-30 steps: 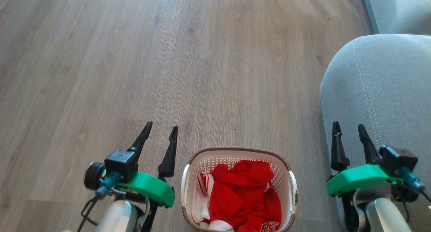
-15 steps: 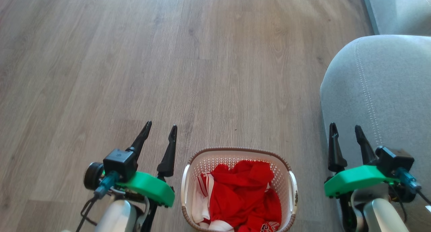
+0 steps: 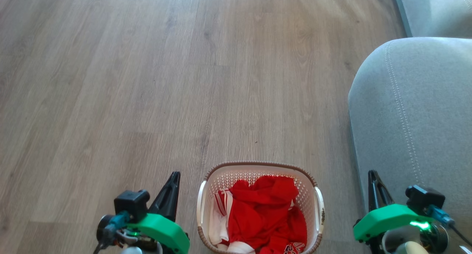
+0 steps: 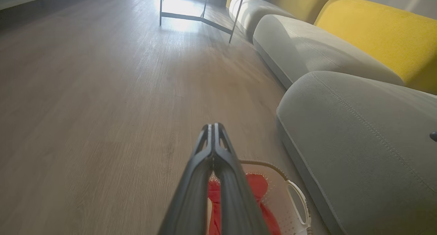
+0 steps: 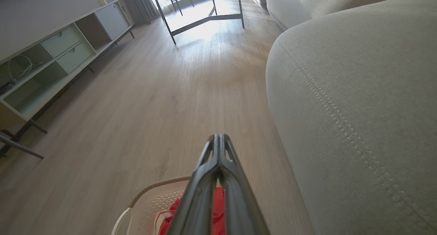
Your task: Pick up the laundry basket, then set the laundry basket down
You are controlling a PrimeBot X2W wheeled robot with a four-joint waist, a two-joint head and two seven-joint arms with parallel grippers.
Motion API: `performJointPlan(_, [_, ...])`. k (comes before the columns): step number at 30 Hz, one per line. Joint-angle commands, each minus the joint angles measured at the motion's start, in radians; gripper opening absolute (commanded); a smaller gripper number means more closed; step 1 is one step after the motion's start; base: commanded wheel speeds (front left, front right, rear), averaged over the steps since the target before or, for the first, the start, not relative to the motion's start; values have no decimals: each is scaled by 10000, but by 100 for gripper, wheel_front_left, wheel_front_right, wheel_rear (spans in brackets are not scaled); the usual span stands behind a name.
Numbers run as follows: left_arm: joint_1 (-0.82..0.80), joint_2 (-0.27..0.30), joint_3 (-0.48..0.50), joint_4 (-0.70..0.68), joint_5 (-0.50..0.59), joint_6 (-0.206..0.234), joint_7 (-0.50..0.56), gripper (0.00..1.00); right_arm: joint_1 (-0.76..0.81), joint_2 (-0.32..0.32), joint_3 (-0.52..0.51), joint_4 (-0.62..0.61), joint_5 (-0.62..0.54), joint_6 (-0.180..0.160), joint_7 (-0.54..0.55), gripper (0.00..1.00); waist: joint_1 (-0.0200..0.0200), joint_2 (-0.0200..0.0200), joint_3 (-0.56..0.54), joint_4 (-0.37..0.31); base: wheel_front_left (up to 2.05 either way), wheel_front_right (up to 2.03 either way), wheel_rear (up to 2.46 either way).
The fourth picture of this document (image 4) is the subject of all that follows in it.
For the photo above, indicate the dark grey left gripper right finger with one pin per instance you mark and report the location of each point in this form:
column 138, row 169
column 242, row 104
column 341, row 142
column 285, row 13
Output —
column 237, row 201

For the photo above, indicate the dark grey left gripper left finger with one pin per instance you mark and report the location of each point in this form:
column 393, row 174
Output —
column 191, row 194

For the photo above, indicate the white woven plastic laundry basket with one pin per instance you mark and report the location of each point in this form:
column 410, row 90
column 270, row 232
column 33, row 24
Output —
column 278, row 197

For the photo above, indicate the red garment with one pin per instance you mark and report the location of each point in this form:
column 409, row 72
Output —
column 256, row 188

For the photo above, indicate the grey sofa seat cushion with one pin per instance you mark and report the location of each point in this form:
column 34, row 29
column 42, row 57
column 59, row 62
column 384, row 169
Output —
column 307, row 47
column 251, row 11
column 362, row 146

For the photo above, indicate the yellow sofa back cushion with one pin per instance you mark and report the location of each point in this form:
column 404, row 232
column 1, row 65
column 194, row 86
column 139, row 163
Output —
column 379, row 33
column 300, row 3
column 229, row 1

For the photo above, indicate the black metal frame table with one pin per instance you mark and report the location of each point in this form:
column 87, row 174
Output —
column 198, row 18

